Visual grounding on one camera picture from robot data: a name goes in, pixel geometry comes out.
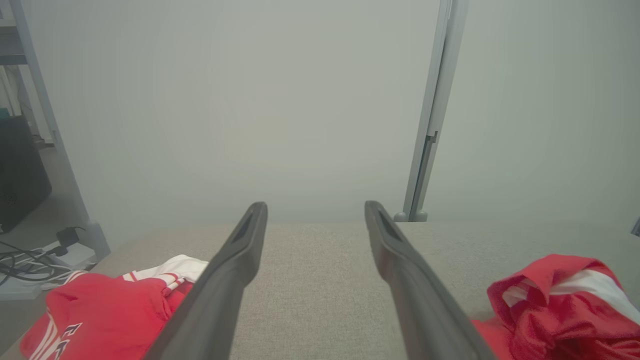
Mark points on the grey slanted frame post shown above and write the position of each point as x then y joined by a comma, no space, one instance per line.
50,125

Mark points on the grey partition post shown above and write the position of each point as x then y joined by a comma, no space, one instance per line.
437,100

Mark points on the red jersey with white sleeves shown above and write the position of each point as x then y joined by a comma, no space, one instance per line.
100,310

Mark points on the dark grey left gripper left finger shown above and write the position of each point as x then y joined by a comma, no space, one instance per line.
210,315

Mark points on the red shorts with white stripes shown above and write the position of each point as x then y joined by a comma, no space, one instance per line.
550,320

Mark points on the grey shelf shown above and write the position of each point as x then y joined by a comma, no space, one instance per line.
10,50

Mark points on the black power adapter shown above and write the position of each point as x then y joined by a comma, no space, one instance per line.
67,236

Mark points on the white power strip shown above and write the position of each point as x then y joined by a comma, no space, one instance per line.
75,256

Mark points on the black box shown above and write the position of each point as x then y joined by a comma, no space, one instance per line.
20,175

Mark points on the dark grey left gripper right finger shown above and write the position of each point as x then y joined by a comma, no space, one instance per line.
430,320

